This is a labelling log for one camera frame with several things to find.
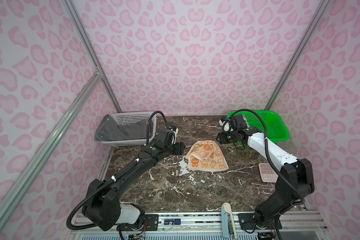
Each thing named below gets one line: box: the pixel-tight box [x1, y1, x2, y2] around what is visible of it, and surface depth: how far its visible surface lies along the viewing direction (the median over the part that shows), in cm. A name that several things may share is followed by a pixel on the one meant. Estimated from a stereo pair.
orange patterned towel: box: [185, 140, 229, 172], surface depth 96 cm
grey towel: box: [94, 114, 154, 141], surface depth 100 cm
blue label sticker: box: [164, 218, 181, 225], surface depth 73 cm
